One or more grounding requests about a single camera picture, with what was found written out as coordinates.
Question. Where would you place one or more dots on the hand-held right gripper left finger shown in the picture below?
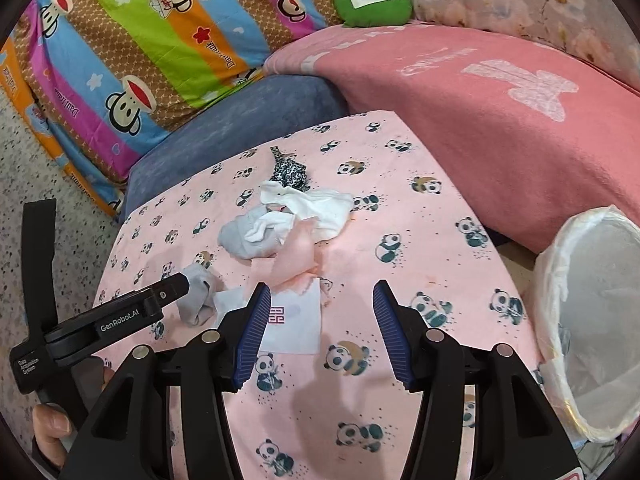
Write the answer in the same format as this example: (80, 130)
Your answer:
(255, 330)

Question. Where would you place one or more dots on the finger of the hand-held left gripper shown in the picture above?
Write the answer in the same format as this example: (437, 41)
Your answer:
(140, 305)

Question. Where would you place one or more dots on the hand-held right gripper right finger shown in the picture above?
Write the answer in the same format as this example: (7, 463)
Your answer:
(387, 320)

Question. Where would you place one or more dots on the white napkin with red print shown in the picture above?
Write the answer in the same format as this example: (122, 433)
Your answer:
(295, 322)

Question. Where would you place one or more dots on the white trash bin with bag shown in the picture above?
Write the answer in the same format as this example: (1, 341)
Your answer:
(600, 285)

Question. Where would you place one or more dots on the person's left hand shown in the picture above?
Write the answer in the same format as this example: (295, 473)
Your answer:
(50, 430)

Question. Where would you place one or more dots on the pink sock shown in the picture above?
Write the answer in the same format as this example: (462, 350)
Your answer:
(295, 255)

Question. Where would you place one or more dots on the light grey and white sock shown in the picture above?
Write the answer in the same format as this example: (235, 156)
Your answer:
(240, 235)

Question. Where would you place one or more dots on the pink panda print tablecloth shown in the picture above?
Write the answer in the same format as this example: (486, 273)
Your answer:
(400, 200)

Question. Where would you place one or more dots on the leopard print scrunchie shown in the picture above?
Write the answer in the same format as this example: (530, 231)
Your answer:
(287, 172)

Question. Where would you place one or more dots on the blue cushion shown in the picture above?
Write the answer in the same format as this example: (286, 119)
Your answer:
(225, 130)

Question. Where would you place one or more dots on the pink blanket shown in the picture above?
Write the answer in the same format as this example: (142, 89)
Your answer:
(450, 125)

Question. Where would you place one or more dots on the colourful monkey print pillow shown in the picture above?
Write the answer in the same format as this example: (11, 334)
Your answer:
(150, 35)

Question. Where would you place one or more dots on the green plush cushion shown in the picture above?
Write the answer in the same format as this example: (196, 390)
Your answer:
(370, 10)

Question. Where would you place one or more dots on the floral cloth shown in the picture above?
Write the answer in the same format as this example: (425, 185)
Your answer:
(500, 0)

